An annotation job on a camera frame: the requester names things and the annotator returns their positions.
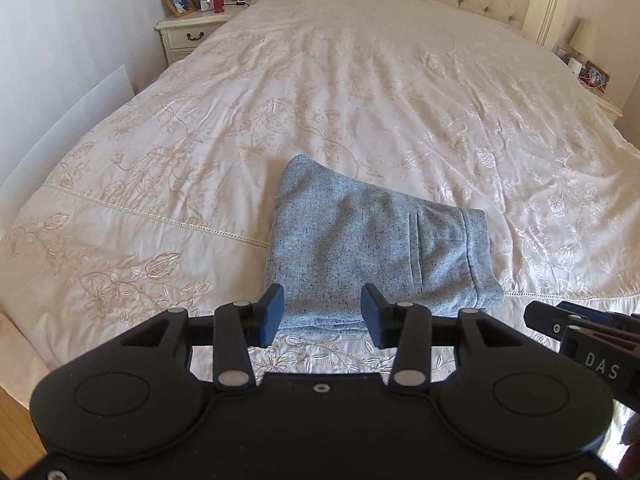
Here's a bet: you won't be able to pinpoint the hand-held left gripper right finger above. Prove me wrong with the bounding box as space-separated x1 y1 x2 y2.
361 282 527 394

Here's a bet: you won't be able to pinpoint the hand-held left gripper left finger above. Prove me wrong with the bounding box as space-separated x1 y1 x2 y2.
120 284 286 394

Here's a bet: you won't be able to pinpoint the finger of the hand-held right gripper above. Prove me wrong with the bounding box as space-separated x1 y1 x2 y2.
524 300 576 342
556 301 640 333

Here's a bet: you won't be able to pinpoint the blue-grey speckled pants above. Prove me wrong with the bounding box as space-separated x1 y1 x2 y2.
264 155 504 334

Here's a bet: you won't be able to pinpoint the white flat panel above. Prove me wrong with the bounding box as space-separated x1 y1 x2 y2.
0 64 135 188

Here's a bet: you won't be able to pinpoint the beige shade table lamp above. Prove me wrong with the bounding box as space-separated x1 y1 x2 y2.
569 20 600 62

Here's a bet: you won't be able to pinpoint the dark picture frame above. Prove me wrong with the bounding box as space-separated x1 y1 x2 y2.
581 61 612 92

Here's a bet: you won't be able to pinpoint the cream nightstand with drawer handle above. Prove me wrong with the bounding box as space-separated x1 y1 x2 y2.
154 9 237 67

